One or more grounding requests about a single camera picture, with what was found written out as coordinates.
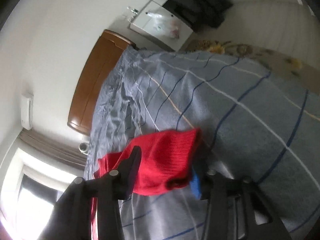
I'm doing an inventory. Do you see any white wall air conditioner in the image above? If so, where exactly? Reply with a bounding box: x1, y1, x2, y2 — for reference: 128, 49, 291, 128
20, 93, 33, 130

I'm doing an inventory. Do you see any white nightstand cabinet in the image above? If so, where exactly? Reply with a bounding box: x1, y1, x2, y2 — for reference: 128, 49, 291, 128
130, 1, 193, 51

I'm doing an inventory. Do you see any black and blue backpack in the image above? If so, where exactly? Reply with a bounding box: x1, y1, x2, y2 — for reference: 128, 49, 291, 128
163, 0, 233, 32

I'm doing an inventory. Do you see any grey plaid bed cover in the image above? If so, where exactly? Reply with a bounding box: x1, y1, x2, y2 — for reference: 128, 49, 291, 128
85, 47, 319, 239

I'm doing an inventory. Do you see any small bottle on nightstand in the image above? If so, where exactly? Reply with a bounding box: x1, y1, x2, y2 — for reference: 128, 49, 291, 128
127, 7, 139, 15

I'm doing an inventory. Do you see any white plastic bag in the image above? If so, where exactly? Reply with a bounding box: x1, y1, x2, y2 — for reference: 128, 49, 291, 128
145, 9, 181, 40

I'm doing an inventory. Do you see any beige window curtain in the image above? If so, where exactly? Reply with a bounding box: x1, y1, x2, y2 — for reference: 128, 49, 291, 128
18, 128, 87, 170

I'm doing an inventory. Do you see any floral yellow bed sheet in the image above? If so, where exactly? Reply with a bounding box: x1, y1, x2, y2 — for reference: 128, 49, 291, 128
185, 40, 319, 95

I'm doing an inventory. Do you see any red knit sweater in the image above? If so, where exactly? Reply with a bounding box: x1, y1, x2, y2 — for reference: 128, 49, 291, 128
94, 128, 203, 239

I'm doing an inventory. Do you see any brown wooden headboard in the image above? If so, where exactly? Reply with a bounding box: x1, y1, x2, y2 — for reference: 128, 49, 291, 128
67, 30, 136, 136

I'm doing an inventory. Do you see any white round bedside device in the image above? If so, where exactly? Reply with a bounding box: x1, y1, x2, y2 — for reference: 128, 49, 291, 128
79, 142, 89, 155

